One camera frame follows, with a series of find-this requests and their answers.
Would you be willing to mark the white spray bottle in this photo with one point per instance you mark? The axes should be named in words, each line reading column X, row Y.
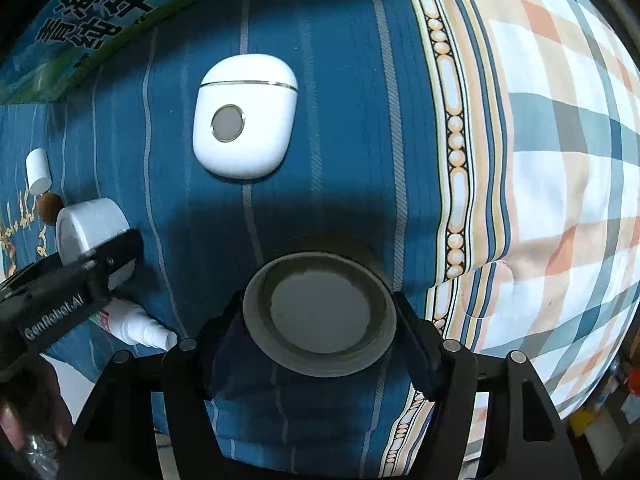
column 135, row 327

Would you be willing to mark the person's left forearm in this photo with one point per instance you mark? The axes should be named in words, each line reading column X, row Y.
column 35, row 400

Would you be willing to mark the white earbuds case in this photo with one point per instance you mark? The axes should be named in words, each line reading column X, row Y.
column 245, row 115

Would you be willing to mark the small brown round nut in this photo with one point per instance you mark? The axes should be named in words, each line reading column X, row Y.
column 50, row 208

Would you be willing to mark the green blue carton box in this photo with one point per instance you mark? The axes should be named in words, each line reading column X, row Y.
column 125, row 5

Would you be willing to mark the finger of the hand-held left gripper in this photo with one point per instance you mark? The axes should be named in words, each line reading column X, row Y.
column 112, row 255

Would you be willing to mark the clear plastic bottle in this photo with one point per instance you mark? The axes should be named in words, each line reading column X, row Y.
column 40, row 457

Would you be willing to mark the blue striped bed sheet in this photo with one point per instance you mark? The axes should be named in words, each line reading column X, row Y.
column 330, row 160

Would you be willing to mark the yellow box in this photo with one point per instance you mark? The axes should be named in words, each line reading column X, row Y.
column 592, row 417

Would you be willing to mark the small white cylinder cap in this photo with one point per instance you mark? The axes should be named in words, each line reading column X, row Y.
column 39, row 172

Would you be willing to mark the plaid quilt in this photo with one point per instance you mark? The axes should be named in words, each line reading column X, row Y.
column 560, row 185

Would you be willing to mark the white round jar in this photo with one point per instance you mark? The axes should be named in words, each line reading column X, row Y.
column 87, row 225

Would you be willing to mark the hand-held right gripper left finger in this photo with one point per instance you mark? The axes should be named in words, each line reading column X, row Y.
column 231, row 342

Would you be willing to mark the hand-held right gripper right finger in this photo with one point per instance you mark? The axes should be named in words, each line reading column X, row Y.
column 416, row 352

